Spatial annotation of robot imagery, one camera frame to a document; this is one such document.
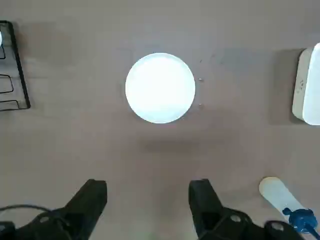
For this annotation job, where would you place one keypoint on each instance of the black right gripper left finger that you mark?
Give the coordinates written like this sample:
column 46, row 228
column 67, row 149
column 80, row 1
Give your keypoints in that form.
column 82, row 212

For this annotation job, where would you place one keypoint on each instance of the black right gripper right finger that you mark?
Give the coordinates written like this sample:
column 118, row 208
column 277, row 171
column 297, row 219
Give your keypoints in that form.
column 207, row 212

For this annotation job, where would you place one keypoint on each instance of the white round plate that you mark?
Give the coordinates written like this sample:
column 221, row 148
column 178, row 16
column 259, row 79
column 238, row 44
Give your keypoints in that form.
column 160, row 87

